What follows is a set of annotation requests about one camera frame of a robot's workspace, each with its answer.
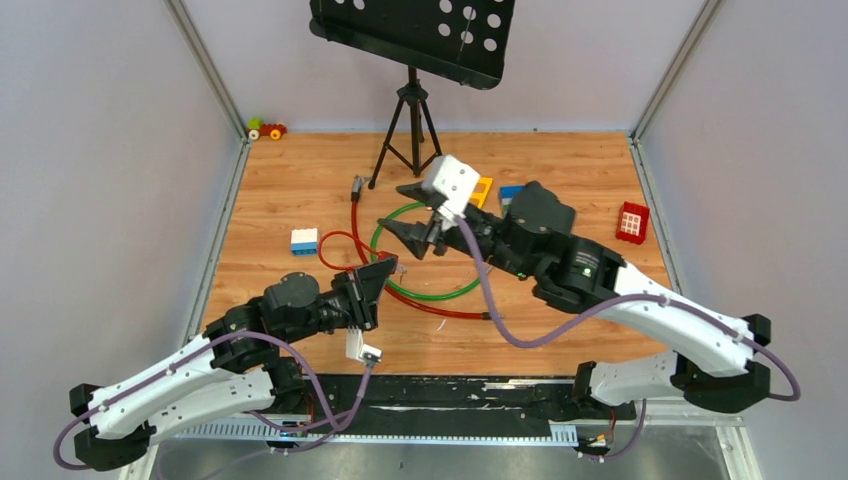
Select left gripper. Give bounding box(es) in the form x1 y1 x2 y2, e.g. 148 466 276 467
283 256 396 345

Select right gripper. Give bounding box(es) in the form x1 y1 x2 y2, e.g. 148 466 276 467
377 183 532 280

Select red padlock with thin cable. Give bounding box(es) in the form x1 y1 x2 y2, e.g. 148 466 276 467
316 230 398 271

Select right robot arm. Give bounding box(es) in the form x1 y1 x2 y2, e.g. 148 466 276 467
380 181 772 418

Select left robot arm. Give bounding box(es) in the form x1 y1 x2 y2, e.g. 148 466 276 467
53 255 397 471

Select yellow triangular plastic piece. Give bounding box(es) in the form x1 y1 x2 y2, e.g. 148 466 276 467
469 176 494 208

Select white blue block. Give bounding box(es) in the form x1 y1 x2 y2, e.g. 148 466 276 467
290 228 320 256

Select blue green stacked blocks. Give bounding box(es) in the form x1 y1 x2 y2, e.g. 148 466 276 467
498 185 524 215

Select black music stand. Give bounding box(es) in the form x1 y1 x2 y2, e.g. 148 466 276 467
309 0 516 188

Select toy car red green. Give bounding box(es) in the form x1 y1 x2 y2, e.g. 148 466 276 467
246 117 288 141

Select red window block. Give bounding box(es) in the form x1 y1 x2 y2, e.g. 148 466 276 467
615 201 651 245

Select thick red cable lock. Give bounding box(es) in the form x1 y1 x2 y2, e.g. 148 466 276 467
350 175 490 320

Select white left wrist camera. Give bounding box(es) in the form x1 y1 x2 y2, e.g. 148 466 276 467
345 327 383 369

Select green cable lock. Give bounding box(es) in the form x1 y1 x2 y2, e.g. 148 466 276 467
387 202 480 302

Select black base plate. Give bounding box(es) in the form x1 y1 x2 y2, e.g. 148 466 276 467
241 374 637 439

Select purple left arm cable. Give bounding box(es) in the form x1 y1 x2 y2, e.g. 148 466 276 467
52 329 376 472

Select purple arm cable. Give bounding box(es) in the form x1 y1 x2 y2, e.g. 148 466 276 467
52 329 376 472
453 215 802 463

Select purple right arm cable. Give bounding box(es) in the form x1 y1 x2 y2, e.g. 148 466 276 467
453 215 802 463

